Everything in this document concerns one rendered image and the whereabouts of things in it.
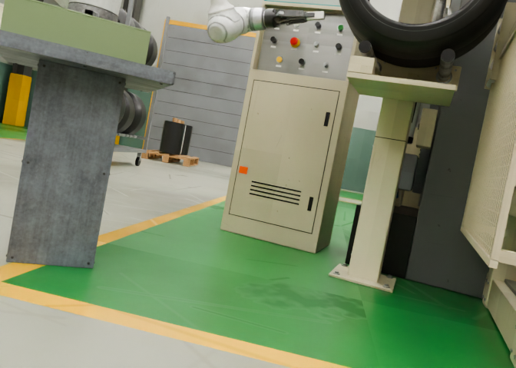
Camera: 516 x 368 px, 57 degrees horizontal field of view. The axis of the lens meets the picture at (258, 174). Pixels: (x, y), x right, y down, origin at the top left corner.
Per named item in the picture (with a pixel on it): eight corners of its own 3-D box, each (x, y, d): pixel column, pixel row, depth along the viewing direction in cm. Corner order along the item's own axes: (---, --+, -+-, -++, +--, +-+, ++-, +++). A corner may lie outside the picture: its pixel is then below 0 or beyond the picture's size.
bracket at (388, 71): (358, 79, 206) (363, 57, 205) (456, 91, 193) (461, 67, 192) (358, 77, 202) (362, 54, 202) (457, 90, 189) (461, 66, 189)
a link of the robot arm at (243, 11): (258, 30, 200) (247, 37, 189) (224, 31, 205) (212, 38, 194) (255, 3, 195) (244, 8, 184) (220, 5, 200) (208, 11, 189)
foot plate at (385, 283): (339, 265, 226) (339, 260, 226) (395, 280, 218) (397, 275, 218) (328, 276, 201) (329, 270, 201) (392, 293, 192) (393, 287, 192)
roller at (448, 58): (447, 84, 191) (436, 80, 193) (451, 73, 191) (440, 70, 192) (451, 63, 159) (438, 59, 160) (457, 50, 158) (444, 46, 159)
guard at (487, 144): (460, 230, 193) (495, 60, 190) (464, 231, 193) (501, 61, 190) (487, 266, 109) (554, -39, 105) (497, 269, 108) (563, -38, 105)
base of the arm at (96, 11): (54, 11, 139) (58, -8, 138) (64, 26, 160) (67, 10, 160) (119, 28, 144) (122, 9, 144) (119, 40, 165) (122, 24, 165)
